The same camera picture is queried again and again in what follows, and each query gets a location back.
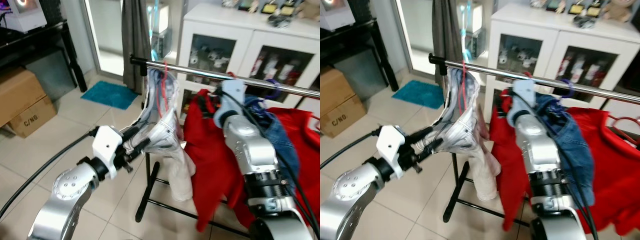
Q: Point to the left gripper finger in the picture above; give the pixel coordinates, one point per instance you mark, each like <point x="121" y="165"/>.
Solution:
<point x="139" y="148"/>
<point x="134" y="134"/>
<point x="421" y="134"/>
<point x="428" y="148"/>

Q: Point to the white patterned garment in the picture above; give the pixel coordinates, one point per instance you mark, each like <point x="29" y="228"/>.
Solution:
<point x="467" y="135"/>
<point x="165" y="135"/>

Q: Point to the red plastic hanger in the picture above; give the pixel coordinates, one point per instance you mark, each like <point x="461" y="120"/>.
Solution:
<point x="622" y="131"/>
<point x="463" y="90"/>
<point x="526" y="74"/>
<point x="230" y="75"/>
<point x="162" y="90"/>

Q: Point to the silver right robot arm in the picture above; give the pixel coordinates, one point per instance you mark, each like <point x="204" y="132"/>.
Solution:
<point x="245" y="145"/>
<point x="537" y="145"/>

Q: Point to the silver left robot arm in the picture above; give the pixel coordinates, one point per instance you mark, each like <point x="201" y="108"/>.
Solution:
<point x="345" y="200"/>
<point x="65" y="195"/>

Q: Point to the purple plastic hanger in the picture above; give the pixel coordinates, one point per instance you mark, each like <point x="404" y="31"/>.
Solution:
<point x="278" y="89"/>
<point x="571" y="87"/>

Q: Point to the teal floor mat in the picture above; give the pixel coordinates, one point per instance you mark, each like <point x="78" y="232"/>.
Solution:
<point x="420" y="94"/>
<point x="110" y="95"/>

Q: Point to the red garment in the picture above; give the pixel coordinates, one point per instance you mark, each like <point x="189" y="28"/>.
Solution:
<point x="505" y="160"/>
<point x="305" y="145"/>
<point x="615" y="170"/>
<point x="210" y="150"/>

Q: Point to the printed brown cardboard box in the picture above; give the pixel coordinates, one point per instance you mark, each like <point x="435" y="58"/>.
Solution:
<point x="35" y="120"/>
<point x="345" y="122"/>

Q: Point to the white glass door cabinet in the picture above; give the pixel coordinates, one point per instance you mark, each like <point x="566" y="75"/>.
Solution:
<point x="555" y="37"/>
<point x="250" y="37"/>

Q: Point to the blue denim garment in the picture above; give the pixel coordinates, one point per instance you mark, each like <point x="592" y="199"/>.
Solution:
<point x="575" y="150"/>
<point x="282" y="145"/>

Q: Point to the grey flat panel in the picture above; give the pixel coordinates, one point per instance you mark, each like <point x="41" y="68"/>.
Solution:
<point x="360" y="75"/>
<point x="50" y="75"/>

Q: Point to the dark grey curtain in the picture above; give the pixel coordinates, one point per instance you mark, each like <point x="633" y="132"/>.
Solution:
<point x="446" y="35"/>
<point x="135" y="40"/>

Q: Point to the plain brown cardboard box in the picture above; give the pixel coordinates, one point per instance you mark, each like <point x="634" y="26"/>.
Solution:
<point x="20" y="95"/>
<point x="335" y="92"/>

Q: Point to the dark round gadget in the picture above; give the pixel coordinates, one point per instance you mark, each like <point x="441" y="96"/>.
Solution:
<point x="279" y="21"/>
<point x="584" y="21"/>

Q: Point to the black desk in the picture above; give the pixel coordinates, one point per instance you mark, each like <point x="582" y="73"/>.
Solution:
<point x="30" y="42"/>
<point x="350" y="40"/>

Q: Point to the beige plush toy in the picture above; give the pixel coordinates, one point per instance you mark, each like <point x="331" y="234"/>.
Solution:
<point x="617" y="11"/>
<point x="310" y="10"/>

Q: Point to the white computer case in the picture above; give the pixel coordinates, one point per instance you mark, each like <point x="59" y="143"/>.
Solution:
<point x="340" y="17"/>
<point x="25" y="17"/>

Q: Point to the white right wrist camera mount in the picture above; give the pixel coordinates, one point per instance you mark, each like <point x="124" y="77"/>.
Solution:
<point x="232" y="92"/>
<point x="522" y="92"/>

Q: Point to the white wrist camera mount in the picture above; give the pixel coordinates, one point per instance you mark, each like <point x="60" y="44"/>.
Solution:
<point x="232" y="92"/>
<point x="106" y="150"/>
<point x="390" y="150"/>
<point x="522" y="92"/>

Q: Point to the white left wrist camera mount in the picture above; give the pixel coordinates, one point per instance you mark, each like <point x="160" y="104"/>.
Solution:
<point x="390" y="150"/>
<point x="106" y="150"/>

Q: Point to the black clothes rack chrome rail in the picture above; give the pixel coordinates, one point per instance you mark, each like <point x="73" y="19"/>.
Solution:
<point x="500" y="72"/>
<point x="200" y="73"/>

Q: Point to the white sliding door frame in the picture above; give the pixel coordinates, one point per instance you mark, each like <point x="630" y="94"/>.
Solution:
<point x="92" y="35"/>
<point x="402" y="35"/>

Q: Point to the small yellow picture frame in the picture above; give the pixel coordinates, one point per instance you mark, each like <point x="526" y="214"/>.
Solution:
<point x="576" y="8"/>
<point x="594" y="10"/>
<point x="288" y="10"/>
<point x="270" y="9"/>

